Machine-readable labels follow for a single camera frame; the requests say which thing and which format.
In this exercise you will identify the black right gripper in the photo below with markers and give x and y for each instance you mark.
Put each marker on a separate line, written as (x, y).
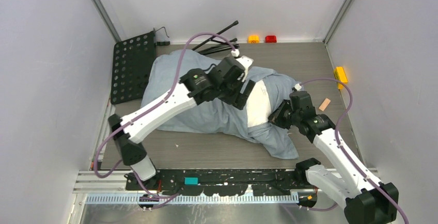
(276, 117)

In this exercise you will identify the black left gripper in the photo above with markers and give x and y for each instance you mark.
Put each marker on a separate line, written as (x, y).
(239, 100)

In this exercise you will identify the white pillow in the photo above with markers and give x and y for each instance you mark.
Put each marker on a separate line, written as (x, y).
(258, 105)

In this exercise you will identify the blue beige patchwork pillowcase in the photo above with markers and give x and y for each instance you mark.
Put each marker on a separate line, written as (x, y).
(217, 116)

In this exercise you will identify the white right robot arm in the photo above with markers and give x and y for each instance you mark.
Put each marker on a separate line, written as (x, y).
(361, 195)

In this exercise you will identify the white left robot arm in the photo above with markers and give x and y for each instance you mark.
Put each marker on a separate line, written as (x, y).
(192, 89)

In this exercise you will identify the beige wooden block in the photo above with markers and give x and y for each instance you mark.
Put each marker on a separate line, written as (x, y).
(323, 106)

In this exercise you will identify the black folding stand legs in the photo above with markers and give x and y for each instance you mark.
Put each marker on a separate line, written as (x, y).
(211, 45)

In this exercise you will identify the yellow orange round block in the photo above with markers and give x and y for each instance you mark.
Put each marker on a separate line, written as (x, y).
(253, 39)

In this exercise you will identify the yellow rectangular block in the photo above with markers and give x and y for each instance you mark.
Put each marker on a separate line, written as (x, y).
(341, 76)

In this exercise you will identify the red block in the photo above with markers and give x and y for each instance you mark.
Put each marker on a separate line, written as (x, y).
(270, 39)

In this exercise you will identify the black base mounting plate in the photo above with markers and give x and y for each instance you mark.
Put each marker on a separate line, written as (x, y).
(223, 182)

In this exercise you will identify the teal block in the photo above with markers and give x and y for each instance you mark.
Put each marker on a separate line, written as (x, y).
(191, 181)

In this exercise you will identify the black perforated music stand tray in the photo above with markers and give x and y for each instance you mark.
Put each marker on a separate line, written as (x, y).
(132, 63)

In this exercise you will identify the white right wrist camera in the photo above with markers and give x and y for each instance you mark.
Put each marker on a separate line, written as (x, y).
(297, 87)

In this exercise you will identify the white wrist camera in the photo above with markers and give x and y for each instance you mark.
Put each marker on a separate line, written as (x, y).
(297, 87)
(245, 61)

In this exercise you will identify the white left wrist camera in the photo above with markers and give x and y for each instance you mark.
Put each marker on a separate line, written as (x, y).
(245, 61)

